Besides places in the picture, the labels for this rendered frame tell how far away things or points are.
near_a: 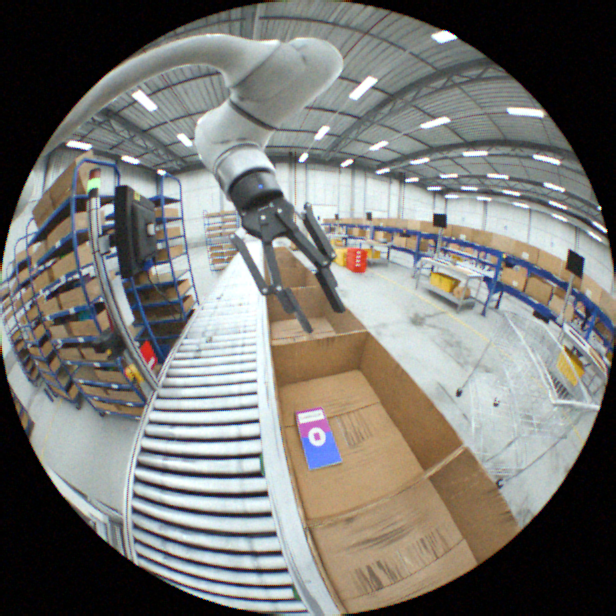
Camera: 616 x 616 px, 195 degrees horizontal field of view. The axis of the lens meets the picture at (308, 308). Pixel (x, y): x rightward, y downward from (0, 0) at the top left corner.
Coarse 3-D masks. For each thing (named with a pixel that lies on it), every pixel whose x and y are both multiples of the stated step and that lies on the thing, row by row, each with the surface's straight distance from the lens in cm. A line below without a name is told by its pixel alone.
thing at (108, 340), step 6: (108, 330) 84; (114, 330) 83; (102, 336) 81; (108, 336) 80; (114, 336) 82; (96, 342) 79; (102, 342) 78; (108, 342) 80; (114, 342) 82; (96, 348) 80; (102, 348) 78; (108, 348) 80; (114, 348) 84; (114, 354) 84
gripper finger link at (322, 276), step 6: (324, 270) 26; (318, 276) 27; (324, 276) 25; (324, 282) 26; (330, 282) 26; (324, 288) 27; (330, 288) 25; (330, 294) 26; (336, 294) 26; (330, 300) 28; (336, 300) 26; (336, 306) 27; (342, 306) 26; (336, 312) 28; (342, 312) 26
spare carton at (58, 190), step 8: (88, 152) 153; (80, 160) 147; (72, 168) 148; (80, 168) 146; (88, 168) 150; (64, 176) 156; (72, 176) 149; (80, 176) 144; (88, 176) 149; (56, 184) 165; (64, 184) 158; (80, 184) 146; (56, 192) 168; (64, 192) 160; (80, 192) 148; (56, 200) 171; (64, 200) 163; (56, 208) 174
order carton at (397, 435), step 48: (336, 336) 50; (288, 384) 58; (336, 384) 58; (384, 384) 53; (288, 432) 50; (336, 432) 50; (384, 432) 52; (432, 432) 45; (336, 480) 46; (384, 480) 48
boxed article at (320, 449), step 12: (312, 408) 51; (300, 420) 49; (312, 420) 49; (324, 420) 50; (300, 432) 48; (312, 432) 48; (324, 432) 48; (312, 444) 47; (324, 444) 47; (312, 456) 46; (324, 456) 46; (336, 456) 46; (312, 468) 45
